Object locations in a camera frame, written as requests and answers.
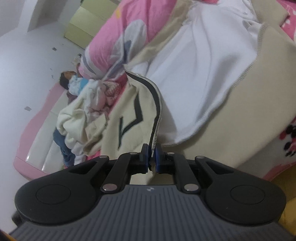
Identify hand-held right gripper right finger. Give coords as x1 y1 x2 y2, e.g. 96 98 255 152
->
155 145 234 193

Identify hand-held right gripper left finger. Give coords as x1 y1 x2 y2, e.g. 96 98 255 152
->
69 143 149 193

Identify beige zip jacket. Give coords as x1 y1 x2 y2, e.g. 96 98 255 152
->
83 0 296 186

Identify pink checked garment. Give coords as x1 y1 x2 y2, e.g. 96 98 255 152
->
102 81 122 103

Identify white garment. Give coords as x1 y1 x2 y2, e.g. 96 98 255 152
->
82 80 109 114

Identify cream fleece garment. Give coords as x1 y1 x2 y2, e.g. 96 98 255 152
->
57 86 111 156

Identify blue garment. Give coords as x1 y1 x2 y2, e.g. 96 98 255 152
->
53 128 77 167

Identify dark maroon pillow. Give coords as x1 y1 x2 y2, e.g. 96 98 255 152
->
66 90 78 103

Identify pink and white headboard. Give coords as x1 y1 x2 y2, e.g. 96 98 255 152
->
14 82 88 181

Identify pink floral quilt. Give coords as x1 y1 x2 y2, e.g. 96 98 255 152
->
80 0 192 81

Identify pale green wardrobe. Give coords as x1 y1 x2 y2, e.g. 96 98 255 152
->
65 6 116 49

